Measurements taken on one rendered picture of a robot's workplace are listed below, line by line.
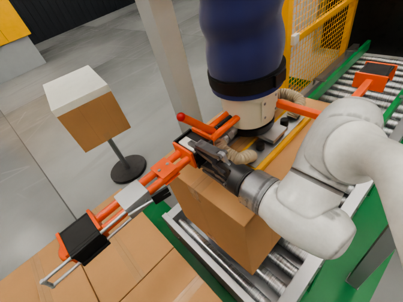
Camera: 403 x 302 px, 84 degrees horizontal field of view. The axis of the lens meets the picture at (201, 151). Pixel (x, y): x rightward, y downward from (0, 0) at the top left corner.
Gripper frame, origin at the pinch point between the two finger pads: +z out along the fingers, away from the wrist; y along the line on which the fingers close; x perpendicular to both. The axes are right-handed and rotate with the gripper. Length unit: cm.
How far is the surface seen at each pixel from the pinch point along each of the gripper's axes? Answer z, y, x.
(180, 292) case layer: 0, 66, -28
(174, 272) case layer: 9, 66, -25
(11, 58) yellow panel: 724, 78, -7
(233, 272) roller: -12, 66, -6
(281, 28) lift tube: -9.4, -22.7, 29.1
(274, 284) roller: -27, 66, 2
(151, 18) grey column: 95, -13, 56
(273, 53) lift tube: -10.1, -18.6, 24.6
